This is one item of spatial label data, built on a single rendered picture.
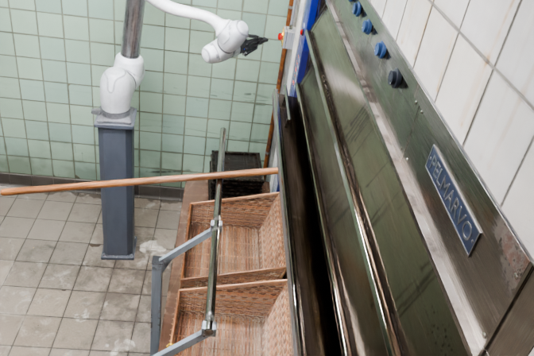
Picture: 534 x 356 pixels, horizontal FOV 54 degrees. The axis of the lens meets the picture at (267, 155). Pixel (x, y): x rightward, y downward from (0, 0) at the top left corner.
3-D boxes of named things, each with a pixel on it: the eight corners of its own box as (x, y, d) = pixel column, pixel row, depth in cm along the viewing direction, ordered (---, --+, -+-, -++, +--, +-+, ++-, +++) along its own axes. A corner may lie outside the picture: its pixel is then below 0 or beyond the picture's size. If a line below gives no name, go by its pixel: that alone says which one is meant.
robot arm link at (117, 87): (95, 110, 282) (94, 73, 270) (108, 96, 298) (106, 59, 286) (125, 116, 282) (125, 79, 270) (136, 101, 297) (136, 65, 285)
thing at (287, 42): (292, 43, 306) (296, 26, 301) (294, 50, 298) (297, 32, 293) (280, 41, 306) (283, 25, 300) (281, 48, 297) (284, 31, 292)
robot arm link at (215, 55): (226, 63, 276) (240, 51, 266) (204, 70, 266) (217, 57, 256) (217, 45, 277) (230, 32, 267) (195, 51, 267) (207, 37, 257)
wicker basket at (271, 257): (274, 230, 294) (282, 190, 279) (281, 310, 248) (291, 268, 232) (187, 223, 289) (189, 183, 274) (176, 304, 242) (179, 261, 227)
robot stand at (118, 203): (105, 237, 353) (99, 106, 299) (137, 237, 356) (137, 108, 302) (100, 259, 336) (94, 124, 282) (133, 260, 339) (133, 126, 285)
